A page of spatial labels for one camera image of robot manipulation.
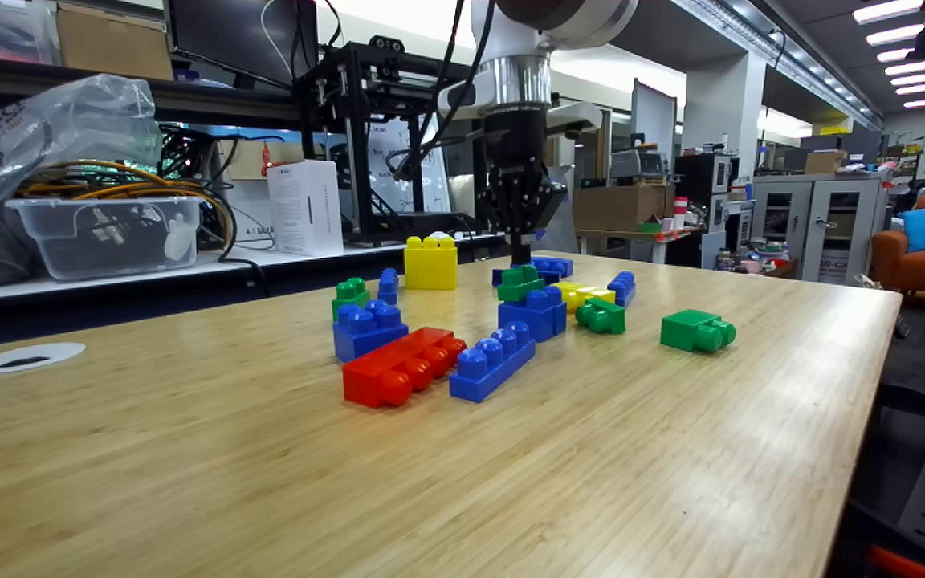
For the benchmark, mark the long blue toy block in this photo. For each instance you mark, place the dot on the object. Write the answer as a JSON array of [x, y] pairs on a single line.
[[620, 286], [489, 365]]

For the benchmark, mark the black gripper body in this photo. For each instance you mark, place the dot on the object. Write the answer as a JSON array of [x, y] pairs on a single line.
[[511, 150]]

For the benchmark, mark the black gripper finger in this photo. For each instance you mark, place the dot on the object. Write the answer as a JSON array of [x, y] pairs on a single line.
[[543, 203], [508, 210]]

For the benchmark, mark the small green toy block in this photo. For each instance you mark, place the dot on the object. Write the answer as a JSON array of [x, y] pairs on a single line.
[[519, 284]]

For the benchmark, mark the grey cabinet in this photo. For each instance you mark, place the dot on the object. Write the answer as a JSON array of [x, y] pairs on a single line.
[[817, 228]]

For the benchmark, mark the square blue toy block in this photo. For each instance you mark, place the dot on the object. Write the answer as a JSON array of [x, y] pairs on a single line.
[[534, 320]]

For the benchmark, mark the clear plastic bin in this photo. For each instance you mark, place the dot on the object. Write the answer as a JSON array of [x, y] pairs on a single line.
[[109, 241]]

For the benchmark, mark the black 3D printer frame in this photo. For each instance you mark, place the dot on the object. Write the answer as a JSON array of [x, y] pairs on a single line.
[[360, 108]]

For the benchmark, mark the hollow blue toy block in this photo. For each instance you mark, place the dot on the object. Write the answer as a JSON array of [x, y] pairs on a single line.
[[556, 268]]

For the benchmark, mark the brown cardboard box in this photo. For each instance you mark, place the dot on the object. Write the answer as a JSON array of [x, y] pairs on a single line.
[[624, 210]]

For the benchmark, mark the ceiling light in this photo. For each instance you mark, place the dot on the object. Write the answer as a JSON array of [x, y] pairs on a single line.
[[922, 104], [890, 10], [913, 67], [898, 33], [918, 79], [898, 53], [920, 90]]

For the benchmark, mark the white box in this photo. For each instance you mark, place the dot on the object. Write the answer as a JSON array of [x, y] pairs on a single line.
[[306, 210]]

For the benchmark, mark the long red toy block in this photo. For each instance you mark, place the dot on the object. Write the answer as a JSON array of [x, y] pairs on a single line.
[[399, 371]]

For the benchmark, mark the orange sofa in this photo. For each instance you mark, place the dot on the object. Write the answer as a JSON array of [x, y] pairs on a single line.
[[913, 274]]

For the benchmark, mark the black shelf bench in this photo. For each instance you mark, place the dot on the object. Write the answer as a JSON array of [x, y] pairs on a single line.
[[109, 306]]

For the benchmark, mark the black monitor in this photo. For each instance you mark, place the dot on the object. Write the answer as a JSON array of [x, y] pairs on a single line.
[[240, 35]]

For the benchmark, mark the wide green toy block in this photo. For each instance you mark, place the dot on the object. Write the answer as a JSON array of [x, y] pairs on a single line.
[[694, 330]]

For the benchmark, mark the cardboard box on shelf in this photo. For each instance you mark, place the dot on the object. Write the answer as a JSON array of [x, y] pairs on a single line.
[[109, 35]]

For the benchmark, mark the small blue toy block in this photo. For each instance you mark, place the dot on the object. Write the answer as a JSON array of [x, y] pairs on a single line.
[[385, 286]]

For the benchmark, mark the tall yellow toy block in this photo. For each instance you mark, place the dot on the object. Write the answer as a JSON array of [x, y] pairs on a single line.
[[430, 263]]

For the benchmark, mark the clear plastic bag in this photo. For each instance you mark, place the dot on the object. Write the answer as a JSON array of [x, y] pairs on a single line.
[[78, 128]]

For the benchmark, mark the yellow sign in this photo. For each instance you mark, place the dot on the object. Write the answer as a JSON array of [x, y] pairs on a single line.
[[834, 123]]

